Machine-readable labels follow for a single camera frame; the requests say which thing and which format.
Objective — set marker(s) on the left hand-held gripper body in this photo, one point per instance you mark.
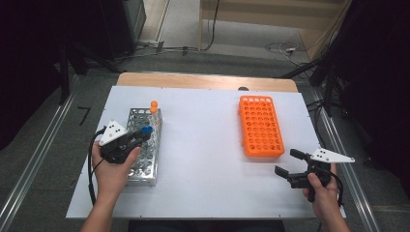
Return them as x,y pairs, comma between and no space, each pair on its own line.
112,133

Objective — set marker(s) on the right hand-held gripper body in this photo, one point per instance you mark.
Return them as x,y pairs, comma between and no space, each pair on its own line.
332,156

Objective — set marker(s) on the blue cap test tube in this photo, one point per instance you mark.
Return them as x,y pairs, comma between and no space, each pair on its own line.
145,130
150,129

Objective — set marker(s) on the metal test tube rack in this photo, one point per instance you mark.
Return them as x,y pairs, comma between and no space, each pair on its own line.
150,154

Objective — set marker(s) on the orange cap test tube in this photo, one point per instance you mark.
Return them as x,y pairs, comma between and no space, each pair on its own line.
153,110
154,103

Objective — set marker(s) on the orange test tube rack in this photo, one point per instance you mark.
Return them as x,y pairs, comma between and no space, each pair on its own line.
257,125

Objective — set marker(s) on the person's left hand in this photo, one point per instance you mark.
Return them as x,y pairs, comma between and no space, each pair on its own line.
111,177

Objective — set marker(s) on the person's right hand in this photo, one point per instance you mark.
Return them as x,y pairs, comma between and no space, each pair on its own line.
325,199

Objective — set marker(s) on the white table board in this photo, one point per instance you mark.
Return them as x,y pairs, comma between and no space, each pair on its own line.
199,129

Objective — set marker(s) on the black metal stand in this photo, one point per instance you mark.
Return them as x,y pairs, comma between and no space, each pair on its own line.
66,71
328,83

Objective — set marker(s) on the black curtain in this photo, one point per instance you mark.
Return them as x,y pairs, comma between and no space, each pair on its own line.
32,64
380,80

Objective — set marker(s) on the white power strip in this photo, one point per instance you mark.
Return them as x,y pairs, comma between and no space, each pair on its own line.
149,43

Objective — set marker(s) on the black cabinet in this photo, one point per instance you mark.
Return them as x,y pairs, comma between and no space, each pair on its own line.
112,25

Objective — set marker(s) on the wooden platform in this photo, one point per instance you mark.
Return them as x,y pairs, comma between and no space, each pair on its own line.
257,16

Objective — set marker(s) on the metal floor rail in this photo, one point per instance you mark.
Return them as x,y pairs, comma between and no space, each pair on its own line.
35,158
351,180

